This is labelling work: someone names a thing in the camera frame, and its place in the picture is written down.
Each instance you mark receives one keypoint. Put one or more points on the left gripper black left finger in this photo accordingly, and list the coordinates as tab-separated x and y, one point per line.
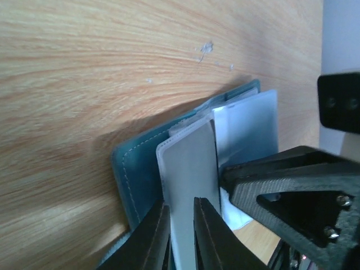
149	246

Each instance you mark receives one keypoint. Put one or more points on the teal leather card holder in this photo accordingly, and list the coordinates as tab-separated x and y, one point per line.
185	158

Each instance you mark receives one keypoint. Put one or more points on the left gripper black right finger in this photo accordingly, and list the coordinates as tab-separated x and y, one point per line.
216	246

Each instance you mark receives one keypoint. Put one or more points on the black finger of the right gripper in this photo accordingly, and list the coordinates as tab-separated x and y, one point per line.
307	197

